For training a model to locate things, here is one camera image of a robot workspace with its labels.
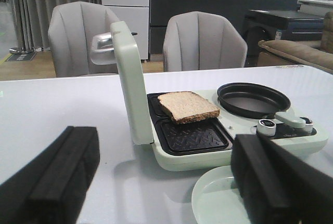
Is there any green breakfast maker lid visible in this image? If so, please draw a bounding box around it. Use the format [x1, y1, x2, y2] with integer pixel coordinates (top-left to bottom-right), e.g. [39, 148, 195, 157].
[90, 21, 153, 145]

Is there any left silver control knob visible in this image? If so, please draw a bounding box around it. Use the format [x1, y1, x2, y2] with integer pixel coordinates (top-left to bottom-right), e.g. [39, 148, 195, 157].
[257, 119, 276, 137]

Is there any silver control knob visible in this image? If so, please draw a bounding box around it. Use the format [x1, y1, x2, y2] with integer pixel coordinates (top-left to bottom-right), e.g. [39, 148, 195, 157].
[300, 117, 313, 134]
[257, 119, 276, 137]

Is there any grey chair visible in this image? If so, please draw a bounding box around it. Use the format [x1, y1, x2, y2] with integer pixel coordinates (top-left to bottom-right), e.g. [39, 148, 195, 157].
[48, 2, 119, 77]
[162, 11, 247, 72]

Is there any green breakfast maker base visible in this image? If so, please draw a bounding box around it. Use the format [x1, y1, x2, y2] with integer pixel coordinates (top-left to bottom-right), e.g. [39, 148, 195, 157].
[147, 88, 329, 172]

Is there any dark grey counter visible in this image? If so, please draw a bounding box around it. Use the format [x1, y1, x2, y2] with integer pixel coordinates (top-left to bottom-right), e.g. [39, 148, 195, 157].
[149, 0, 333, 55]

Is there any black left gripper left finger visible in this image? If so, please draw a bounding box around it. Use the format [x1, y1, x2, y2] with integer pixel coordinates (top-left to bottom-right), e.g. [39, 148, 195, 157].
[1, 126, 100, 223]

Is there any white cabinet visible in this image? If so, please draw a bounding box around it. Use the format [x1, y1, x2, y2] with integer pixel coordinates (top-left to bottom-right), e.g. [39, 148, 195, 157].
[101, 0, 149, 60]

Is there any left grey chair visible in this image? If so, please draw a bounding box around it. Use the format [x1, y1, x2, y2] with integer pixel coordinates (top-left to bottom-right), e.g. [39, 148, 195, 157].
[48, 2, 119, 77]

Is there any light green plate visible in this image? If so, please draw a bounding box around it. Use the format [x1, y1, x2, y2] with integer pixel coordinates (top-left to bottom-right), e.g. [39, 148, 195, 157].
[191, 166, 250, 223]

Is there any beige sofa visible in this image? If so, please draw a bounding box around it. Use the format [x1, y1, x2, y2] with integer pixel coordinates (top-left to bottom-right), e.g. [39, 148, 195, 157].
[257, 11, 332, 74]

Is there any right silver control knob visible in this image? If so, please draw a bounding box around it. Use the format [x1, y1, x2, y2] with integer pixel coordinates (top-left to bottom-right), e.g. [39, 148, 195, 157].
[300, 117, 313, 134]

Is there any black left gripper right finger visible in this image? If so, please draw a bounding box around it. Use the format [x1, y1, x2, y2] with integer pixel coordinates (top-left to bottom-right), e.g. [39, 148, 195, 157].
[231, 135, 332, 223]

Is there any right grey chair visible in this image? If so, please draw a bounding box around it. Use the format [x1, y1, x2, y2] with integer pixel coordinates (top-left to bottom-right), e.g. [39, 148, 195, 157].
[162, 11, 247, 72]

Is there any dark appliance box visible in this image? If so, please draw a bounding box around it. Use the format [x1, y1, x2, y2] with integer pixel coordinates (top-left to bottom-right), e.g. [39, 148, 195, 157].
[242, 9, 324, 67]

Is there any bread slice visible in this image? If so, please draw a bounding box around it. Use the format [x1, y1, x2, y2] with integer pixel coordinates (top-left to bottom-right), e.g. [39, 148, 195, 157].
[157, 91, 220, 124]

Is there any black round frying pan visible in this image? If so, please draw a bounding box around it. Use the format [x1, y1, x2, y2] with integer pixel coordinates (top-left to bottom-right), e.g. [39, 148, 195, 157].
[217, 82, 306, 128]

